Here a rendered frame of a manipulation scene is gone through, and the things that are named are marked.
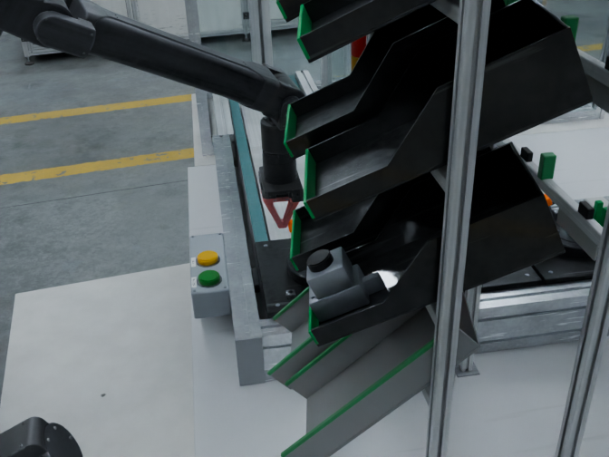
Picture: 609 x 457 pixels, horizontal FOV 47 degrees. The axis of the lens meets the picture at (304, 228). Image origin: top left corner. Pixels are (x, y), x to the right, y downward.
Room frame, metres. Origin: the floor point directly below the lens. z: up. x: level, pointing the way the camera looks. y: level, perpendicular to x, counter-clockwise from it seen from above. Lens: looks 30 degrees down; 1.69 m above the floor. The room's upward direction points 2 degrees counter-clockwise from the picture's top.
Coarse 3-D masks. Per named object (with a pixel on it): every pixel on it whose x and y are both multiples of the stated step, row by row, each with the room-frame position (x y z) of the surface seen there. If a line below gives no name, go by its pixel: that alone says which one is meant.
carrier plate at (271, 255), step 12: (276, 240) 1.19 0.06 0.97; (288, 240) 1.19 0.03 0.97; (264, 252) 1.15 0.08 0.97; (276, 252) 1.15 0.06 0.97; (288, 252) 1.14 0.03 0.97; (264, 264) 1.10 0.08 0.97; (276, 264) 1.10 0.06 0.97; (264, 276) 1.06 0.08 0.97; (276, 276) 1.06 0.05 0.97; (288, 276) 1.06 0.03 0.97; (264, 288) 1.02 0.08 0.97; (276, 288) 1.02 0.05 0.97; (288, 288) 1.02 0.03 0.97; (300, 288) 1.02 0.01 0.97; (276, 300) 0.99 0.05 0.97; (288, 300) 0.99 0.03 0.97; (276, 312) 0.95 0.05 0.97
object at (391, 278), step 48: (432, 192) 0.72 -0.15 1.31; (480, 192) 0.72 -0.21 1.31; (528, 192) 0.71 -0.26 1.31; (384, 240) 0.72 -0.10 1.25; (432, 240) 0.59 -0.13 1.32; (480, 240) 0.59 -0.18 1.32; (528, 240) 0.59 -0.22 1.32; (384, 288) 0.65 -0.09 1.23; (432, 288) 0.59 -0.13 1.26; (336, 336) 0.60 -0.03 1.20
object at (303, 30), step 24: (312, 0) 0.73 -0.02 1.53; (336, 0) 0.72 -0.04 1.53; (360, 0) 0.72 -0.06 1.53; (384, 0) 0.60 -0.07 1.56; (408, 0) 0.60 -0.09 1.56; (432, 0) 0.59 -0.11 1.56; (312, 24) 0.72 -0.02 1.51; (336, 24) 0.60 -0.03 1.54; (360, 24) 0.60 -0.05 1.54; (384, 24) 0.60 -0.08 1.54; (312, 48) 0.60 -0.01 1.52; (336, 48) 0.60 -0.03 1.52
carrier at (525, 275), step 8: (520, 272) 1.04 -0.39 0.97; (528, 272) 1.04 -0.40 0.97; (496, 280) 1.02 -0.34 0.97; (504, 280) 1.02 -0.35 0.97; (512, 280) 1.02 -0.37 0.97; (520, 280) 1.02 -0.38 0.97; (528, 280) 1.02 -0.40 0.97; (536, 280) 1.02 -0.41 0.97; (488, 288) 1.00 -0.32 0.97; (496, 288) 1.01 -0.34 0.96; (504, 288) 1.01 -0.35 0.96
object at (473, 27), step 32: (480, 0) 0.57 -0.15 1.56; (480, 32) 0.56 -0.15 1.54; (480, 64) 0.56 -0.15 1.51; (480, 96) 0.56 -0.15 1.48; (448, 160) 0.58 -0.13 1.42; (448, 192) 0.57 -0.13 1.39; (448, 224) 0.56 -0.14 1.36; (608, 224) 0.60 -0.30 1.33; (448, 256) 0.56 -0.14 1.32; (608, 256) 0.58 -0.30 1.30; (448, 288) 0.56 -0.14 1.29; (480, 288) 0.91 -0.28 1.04; (608, 288) 0.59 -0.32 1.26; (448, 320) 0.56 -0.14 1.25; (608, 320) 0.58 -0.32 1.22; (448, 352) 0.57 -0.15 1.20; (576, 352) 0.60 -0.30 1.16; (448, 384) 0.56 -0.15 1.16; (576, 384) 0.59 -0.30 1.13; (448, 416) 0.56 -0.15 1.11; (576, 416) 0.58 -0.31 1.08; (576, 448) 0.58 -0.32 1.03
